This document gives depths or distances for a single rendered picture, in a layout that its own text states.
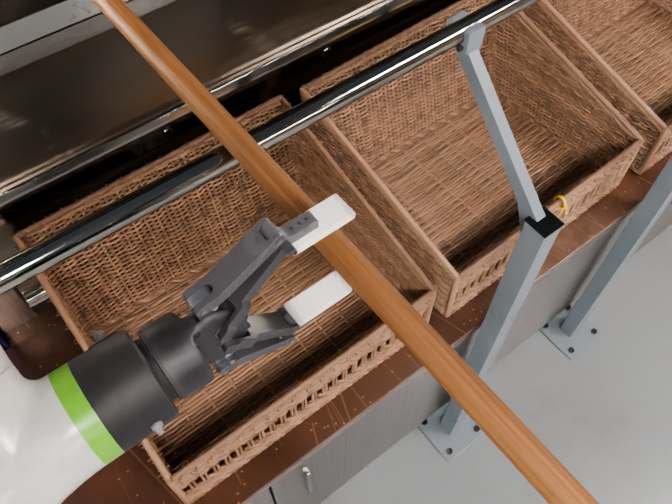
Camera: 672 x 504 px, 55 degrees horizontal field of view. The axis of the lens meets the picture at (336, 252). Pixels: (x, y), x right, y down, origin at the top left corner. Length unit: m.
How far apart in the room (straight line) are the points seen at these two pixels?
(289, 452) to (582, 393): 1.02
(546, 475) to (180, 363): 0.31
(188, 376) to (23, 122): 0.63
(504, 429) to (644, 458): 1.42
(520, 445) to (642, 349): 1.55
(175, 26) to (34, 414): 0.73
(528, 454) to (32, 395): 0.40
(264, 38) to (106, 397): 0.80
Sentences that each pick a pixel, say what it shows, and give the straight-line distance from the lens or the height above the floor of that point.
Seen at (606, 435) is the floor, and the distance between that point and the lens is 1.95.
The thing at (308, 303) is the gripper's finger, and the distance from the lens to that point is 0.69.
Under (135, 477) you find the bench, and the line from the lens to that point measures 1.23.
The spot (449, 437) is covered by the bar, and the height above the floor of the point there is 0.01.
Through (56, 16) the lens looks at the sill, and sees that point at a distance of 1.02.
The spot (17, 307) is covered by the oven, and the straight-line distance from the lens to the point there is 1.38.
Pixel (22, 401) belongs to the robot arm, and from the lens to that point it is 0.57.
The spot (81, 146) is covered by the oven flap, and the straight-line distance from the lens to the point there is 1.13.
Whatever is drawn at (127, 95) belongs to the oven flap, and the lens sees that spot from 1.13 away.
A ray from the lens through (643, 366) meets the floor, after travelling 2.08.
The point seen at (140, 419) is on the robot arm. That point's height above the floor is 1.21.
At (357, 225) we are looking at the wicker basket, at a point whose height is 0.70.
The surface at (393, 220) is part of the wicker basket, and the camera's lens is 1.25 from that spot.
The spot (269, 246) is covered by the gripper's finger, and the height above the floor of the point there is 1.29.
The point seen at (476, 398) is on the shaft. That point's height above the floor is 1.20.
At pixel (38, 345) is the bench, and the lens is 1.39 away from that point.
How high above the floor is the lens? 1.73
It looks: 57 degrees down
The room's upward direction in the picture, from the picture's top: straight up
